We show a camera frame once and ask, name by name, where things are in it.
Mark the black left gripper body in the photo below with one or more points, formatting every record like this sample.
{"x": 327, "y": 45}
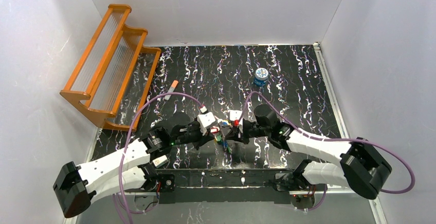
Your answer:
{"x": 203, "y": 135}

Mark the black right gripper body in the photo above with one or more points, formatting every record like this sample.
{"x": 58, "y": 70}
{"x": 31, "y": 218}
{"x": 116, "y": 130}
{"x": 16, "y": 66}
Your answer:
{"x": 240, "y": 132}

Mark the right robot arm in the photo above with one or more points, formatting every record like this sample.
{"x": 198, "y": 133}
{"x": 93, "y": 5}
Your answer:
{"x": 355, "y": 165}

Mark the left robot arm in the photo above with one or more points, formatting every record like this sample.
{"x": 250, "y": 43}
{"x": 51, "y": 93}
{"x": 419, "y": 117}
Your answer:
{"x": 78, "y": 186}

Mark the orange capped white highlighter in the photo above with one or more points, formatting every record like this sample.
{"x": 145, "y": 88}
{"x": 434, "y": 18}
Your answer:
{"x": 171, "y": 89}

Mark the blue round tin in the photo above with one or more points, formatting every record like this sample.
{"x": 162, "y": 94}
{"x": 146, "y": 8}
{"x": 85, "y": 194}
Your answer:
{"x": 261, "y": 77}

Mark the orange wooden tiered rack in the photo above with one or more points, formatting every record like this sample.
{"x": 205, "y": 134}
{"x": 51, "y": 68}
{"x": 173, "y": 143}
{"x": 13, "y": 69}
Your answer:
{"x": 104, "y": 73}

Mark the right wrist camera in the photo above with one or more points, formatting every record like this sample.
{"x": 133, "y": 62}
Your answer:
{"x": 234, "y": 118}

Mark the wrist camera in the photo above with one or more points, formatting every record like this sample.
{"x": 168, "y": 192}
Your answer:
{"x": 234, "y": 118}
{"x": 206, "y": 119}

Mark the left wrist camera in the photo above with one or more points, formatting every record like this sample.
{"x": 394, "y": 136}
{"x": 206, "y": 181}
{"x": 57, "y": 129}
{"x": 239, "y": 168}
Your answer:
{"x": 206, "y": 119}

